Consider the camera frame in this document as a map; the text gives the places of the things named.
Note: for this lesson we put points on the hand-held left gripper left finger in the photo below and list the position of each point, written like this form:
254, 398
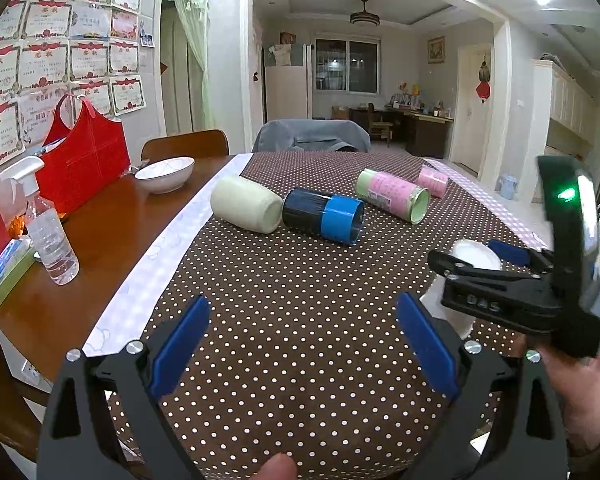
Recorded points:
180, 345

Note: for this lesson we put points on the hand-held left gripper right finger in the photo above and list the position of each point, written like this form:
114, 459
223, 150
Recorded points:
425, 345

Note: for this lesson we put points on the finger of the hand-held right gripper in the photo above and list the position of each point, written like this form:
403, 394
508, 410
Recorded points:
507, 252
460, 265

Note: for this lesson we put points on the white cup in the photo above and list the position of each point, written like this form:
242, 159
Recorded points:
475, 255

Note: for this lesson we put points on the person's right forearm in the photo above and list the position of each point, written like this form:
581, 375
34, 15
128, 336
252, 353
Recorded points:
597, 455

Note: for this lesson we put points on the small pink cup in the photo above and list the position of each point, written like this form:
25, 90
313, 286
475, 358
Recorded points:
431, 181

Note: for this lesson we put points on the green and pink cup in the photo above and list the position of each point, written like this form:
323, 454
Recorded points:
390, 195

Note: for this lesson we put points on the black and blue cup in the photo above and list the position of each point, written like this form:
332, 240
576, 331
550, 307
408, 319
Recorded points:
325, 215

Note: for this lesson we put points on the cream cup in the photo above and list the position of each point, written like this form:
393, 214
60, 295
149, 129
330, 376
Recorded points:
245, 202

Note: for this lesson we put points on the person's right hand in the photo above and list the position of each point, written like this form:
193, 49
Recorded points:
585, 390

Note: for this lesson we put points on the person's left hand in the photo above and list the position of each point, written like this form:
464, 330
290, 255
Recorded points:
277, 467

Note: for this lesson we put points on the blue plastic jug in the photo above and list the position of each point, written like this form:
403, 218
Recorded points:
508, 187

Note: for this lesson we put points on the brown polka dot tablecloth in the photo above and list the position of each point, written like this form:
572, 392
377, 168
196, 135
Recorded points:
290, 280

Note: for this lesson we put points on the dark wooden desk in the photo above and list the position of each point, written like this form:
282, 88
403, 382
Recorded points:
425, 132

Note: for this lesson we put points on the white door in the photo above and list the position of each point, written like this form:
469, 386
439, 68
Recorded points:
467, 120

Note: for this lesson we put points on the wooden desk chair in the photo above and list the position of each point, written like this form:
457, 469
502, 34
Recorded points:
380, 127

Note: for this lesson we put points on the clear spray bottle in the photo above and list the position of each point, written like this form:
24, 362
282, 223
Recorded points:
55, 245

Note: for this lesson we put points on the red diamond door decoration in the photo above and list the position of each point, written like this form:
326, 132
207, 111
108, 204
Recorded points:
482, 92

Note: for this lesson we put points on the white bowl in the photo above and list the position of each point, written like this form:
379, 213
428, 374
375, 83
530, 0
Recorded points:
164, 174

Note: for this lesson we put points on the green tissue box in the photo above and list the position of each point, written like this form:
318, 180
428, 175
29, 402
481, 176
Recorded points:
7, 270

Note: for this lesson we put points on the grey covered chair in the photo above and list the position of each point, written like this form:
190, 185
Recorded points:
310, 135

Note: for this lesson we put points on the red bag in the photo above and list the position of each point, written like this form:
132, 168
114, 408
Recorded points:
85, 160

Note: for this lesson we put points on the small framed picture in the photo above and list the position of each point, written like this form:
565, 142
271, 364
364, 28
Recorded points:
435, 50

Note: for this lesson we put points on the window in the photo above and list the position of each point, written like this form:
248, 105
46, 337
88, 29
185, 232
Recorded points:
347, 65

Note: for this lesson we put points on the white refrigerator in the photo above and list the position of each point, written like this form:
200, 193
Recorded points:
287, 90

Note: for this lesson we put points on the ceiling lamp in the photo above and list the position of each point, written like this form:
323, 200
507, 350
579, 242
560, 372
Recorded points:
364, 17

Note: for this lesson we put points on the green curtain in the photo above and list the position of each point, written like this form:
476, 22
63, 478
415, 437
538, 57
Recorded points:
192, 35

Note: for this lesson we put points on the white wall socket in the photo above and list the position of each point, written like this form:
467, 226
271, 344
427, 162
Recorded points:
36, 375

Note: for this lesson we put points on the white wall cabinet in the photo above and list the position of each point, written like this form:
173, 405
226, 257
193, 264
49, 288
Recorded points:
567, 100

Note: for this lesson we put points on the wall of award certificates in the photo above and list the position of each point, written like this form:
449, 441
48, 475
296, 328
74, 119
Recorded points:
45, 60

